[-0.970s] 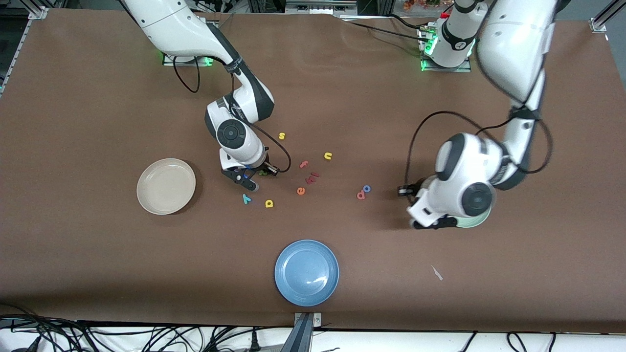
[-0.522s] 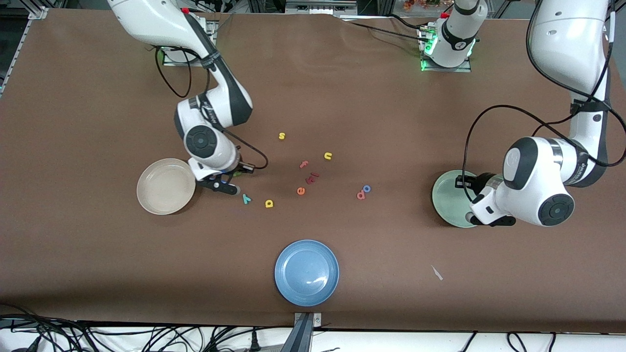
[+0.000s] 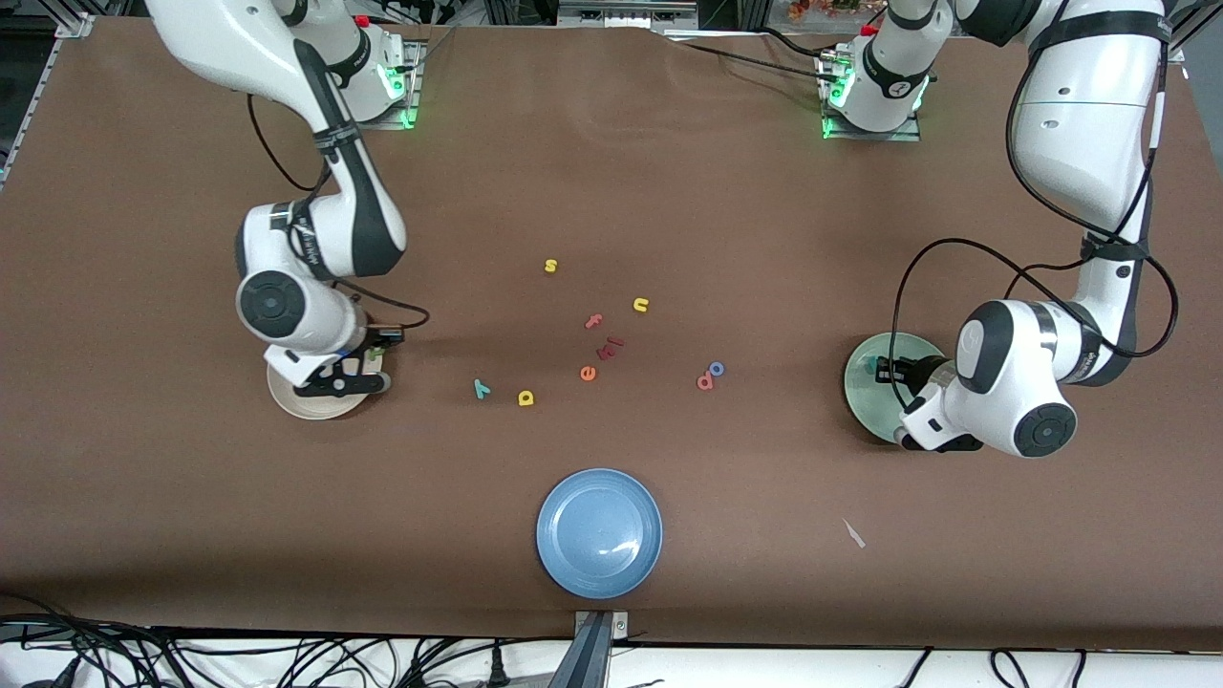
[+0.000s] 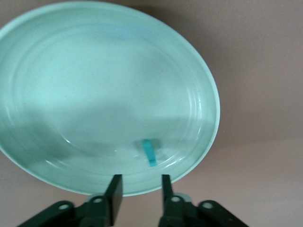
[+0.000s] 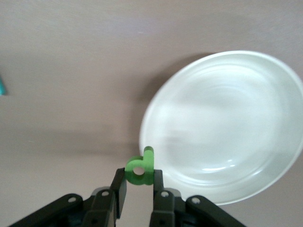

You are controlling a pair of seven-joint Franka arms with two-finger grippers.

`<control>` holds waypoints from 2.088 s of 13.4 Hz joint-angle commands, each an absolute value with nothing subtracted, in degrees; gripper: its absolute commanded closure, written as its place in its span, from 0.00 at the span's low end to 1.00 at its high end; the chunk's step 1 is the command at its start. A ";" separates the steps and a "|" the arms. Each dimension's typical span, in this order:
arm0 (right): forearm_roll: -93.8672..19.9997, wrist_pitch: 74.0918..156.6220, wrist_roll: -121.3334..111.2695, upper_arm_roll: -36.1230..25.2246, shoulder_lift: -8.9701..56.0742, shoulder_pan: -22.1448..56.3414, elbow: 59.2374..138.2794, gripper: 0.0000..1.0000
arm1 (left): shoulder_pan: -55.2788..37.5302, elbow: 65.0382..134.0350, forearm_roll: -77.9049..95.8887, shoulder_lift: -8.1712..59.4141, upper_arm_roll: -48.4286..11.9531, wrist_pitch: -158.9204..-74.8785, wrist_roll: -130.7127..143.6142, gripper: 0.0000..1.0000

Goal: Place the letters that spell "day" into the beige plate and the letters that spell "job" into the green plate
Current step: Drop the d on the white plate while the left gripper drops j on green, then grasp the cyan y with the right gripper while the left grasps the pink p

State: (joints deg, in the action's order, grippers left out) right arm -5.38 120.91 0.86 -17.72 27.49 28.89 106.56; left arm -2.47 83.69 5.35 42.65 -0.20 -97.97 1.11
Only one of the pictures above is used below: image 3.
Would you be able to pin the grey camera mount pole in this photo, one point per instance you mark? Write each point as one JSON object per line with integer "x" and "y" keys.
{"x": 588, "y": 659}

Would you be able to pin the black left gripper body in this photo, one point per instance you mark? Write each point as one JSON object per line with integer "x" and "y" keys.
{"x": 919, "y": 369}

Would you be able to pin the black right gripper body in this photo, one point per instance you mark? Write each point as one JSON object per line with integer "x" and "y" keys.
{"x": 368, "y": 340}

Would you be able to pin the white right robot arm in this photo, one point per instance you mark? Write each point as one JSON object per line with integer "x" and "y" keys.
{"x": 315, "y": 239}

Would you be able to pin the pale green plate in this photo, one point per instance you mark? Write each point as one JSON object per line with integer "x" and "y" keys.
{"x": 865, "y": 401}

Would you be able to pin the blue plate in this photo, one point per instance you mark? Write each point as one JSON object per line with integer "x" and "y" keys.
{"x": 599, "y": 533}

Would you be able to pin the brown table cover sheet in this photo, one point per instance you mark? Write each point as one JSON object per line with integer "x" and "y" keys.
{"x": 669, "y": 191}

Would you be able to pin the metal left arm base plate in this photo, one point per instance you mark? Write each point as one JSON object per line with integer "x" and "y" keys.
{"x": 912, "y": 136}

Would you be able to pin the black power plug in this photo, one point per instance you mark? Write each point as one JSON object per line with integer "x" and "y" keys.
{"x": 497, "y": 664}

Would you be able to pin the orange artificial flowers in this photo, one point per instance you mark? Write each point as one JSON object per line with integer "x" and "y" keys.
{"x": 822, "y": 8}

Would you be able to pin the grey metal box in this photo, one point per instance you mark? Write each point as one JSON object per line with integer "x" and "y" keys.
{"x": 621, "y": 14}

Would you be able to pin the beige brown plate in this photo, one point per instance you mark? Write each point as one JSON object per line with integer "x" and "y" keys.
{"x": 315, "y": 406}

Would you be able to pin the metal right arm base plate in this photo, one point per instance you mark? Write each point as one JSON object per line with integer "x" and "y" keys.
{"x": 413, "y": 96}

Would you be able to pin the grey tape scrap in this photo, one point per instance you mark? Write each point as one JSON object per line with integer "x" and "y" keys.
{"x": 853, "y": 533}

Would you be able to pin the metal mount bracket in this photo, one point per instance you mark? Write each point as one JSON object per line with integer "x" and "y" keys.
{"x": 621, "y": 626}

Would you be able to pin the metal corner bracket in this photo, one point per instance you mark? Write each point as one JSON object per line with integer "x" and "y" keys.
{"x": 75, "y": 25}

